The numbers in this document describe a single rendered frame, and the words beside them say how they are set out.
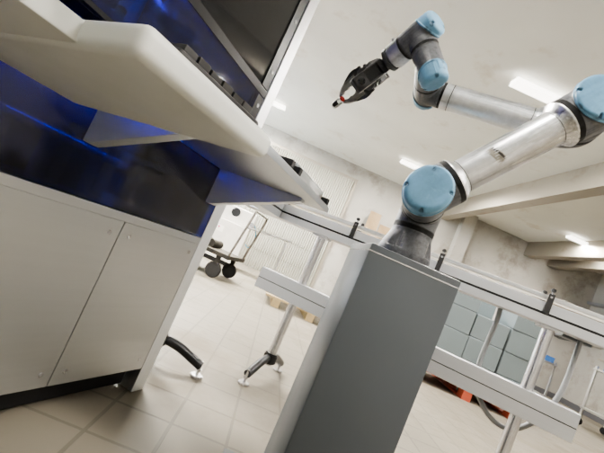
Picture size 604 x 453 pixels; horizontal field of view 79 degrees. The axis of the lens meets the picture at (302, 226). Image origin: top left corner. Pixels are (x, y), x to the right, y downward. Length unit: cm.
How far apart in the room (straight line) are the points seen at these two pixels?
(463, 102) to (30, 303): 124
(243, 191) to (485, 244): 902
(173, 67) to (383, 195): 881
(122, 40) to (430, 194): 72
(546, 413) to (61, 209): 192
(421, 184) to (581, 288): 1062
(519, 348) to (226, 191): 392
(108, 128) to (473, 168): 84
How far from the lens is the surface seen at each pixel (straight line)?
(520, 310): 194
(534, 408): 200
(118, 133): 93
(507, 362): 466
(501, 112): 119
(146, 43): 34
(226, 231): 669
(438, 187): 91
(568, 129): 105
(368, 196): 900
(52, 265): 107
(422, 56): 111
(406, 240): 102
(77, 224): 106
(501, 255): 1021
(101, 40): 38
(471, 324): 439
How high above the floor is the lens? 68
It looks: 4 degrees up
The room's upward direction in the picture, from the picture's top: 24 degrees clockwise
